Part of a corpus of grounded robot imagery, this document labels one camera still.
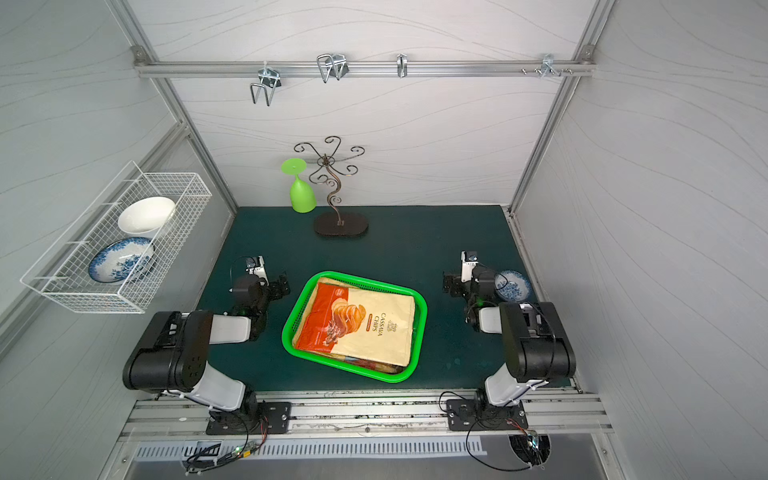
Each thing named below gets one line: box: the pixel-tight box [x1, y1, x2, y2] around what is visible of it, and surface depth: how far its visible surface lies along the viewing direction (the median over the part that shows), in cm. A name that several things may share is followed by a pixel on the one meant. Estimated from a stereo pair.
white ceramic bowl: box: [118, 196, 176, 236], surface depth 72 cm
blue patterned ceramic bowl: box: [89, 236, 156, 284], surface depth 65 cm
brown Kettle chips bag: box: [324, 354, 407, 374], surface depth 78 cm
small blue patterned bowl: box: [494, 270, 532, 302], surface depth 98 cm
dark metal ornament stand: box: [294, 136, 369, 237], surface depth 99 cm
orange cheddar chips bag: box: [296, 282, 415, 367], surface depth 79 cm
